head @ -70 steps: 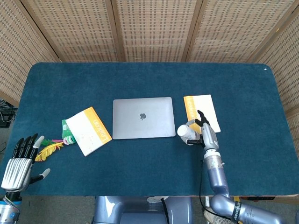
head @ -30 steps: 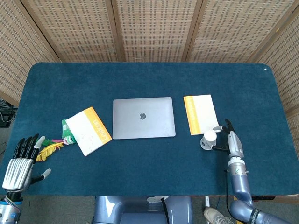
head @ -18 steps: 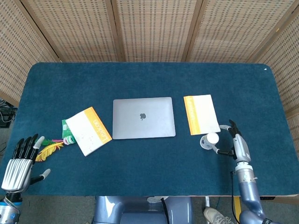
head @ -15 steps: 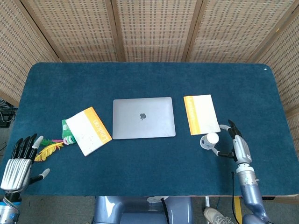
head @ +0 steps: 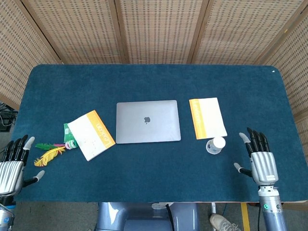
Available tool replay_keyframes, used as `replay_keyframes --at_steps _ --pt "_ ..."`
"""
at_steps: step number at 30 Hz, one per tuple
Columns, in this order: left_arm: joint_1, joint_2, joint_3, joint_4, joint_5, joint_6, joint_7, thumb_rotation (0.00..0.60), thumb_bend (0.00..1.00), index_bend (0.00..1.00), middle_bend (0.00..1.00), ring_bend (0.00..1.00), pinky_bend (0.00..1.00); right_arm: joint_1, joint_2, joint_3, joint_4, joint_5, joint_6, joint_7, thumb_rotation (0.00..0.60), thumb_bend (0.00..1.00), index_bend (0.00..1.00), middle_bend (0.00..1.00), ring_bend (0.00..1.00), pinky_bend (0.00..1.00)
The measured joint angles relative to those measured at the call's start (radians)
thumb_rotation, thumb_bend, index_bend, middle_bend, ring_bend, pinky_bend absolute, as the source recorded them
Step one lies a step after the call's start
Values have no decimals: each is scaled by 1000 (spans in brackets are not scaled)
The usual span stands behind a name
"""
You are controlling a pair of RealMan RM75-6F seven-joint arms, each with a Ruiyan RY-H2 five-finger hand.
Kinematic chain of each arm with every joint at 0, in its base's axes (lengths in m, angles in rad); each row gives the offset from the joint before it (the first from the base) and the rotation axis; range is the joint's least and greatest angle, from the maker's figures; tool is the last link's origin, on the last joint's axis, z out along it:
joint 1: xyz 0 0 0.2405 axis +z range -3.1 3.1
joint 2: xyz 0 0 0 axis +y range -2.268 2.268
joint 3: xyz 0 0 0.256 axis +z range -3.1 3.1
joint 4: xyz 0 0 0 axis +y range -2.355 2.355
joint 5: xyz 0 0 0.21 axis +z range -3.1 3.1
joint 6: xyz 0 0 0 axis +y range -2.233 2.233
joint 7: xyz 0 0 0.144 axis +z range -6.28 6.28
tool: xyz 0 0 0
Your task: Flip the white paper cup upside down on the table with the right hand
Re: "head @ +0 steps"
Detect white orange book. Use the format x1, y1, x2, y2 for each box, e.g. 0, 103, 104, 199
67, 110, 116, 162
189, 97, 228, 140

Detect thick black cable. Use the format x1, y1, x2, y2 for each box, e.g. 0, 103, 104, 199
165, 203, 174, 231

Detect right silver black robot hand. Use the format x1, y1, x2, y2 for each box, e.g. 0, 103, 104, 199
233, 127, 280, 186

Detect yellow floor tape strip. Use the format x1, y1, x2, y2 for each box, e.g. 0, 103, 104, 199
240, 202, 251, 231

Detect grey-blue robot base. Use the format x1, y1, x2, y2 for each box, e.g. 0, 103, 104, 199
95, 202, 200, 231

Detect wooden bamboo folding screen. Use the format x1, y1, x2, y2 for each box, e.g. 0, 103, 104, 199
0, 0, 308, 203

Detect white paper cup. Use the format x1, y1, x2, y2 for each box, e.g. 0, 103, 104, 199
205, 136, 226, 156

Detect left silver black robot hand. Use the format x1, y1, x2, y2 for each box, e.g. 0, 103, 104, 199
0, 134, 46, 195

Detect black cables and equipment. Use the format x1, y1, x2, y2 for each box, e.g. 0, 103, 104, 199
0, 102, 16, 132

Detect colourful feather shuttlecock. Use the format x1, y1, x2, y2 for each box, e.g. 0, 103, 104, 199
34, 141, 79, 167

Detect green snack packet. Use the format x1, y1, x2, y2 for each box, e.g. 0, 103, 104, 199
63, 122, 77, 142

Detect silver closed laptop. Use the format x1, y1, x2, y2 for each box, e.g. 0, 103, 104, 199
115, 100, 181, 144

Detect beige sneaker shoe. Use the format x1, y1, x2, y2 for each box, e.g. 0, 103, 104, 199
209, 213, 242, 231

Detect dark blue felt table mat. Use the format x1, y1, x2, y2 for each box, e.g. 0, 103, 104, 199
11, 64, 302, 203

